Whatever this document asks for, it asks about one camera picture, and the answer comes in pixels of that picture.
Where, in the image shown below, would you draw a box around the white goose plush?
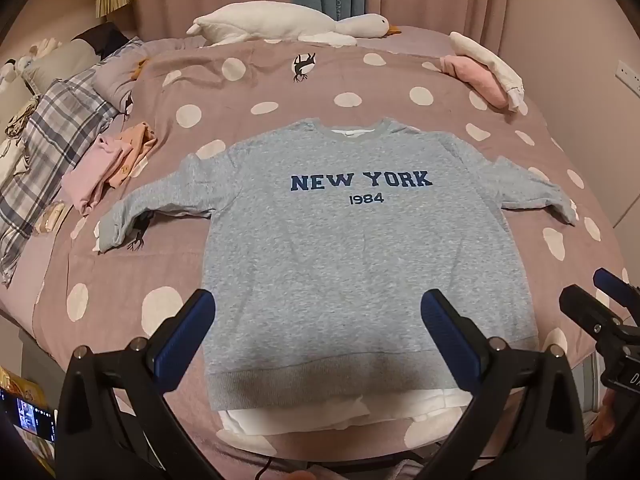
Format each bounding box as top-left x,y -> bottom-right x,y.
186,2 -> 403,47

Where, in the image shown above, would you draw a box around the grey printed sweatshirt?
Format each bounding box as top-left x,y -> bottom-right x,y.
95,117 -> 578,448

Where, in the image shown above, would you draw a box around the black phone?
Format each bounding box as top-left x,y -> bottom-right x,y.
0,387 -> 58,443

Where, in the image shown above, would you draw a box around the lavender bed sheet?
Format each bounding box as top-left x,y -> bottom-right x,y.
390,25 -> 451,56

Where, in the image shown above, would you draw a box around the pink polka-dot blanket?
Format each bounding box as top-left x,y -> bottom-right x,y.
32,25 -> 631,466

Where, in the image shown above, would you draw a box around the orange folded clothes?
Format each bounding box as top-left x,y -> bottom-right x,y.
107,121 -> 158,190

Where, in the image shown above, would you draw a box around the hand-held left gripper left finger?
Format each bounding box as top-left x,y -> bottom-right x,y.
57,287 -> 221,480

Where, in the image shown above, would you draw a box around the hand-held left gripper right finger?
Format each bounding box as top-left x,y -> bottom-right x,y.
420,287 -> 588,480

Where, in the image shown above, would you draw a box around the plaid grey pillow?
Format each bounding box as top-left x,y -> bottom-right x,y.
0,37 -> 146,286

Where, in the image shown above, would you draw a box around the yellow bag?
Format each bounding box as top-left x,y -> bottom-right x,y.
0,367 -> 41,396

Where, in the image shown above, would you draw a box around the pink folded garment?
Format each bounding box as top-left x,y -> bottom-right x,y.
440,55 -> 511,108

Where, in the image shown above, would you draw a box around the white folded garment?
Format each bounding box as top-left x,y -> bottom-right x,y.
449,31 -> 526,113

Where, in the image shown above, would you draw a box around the small beige packet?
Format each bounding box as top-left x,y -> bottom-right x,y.
35,202 -> 71,233

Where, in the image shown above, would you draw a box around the black and white plush toy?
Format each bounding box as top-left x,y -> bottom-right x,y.
0,57 -> 23,85

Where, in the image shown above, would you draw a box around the white wall socket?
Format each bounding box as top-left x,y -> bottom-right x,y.
616,60 -> 640,96

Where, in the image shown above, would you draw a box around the white printed cloth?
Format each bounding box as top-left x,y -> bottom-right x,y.
0,95 -> 38,181

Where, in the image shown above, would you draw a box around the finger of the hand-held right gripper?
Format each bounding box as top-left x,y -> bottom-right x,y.
559,285 -> 631,348
593,267 -> 640,311

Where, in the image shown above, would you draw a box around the black cable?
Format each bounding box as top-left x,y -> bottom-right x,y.
255,452 -> 321,480

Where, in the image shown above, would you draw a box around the dark cloth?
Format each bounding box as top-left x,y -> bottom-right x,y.
75,22 -> 131,61

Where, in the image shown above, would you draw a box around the pale pink folded clothes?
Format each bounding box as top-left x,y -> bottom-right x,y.
61,135 -> 133,216

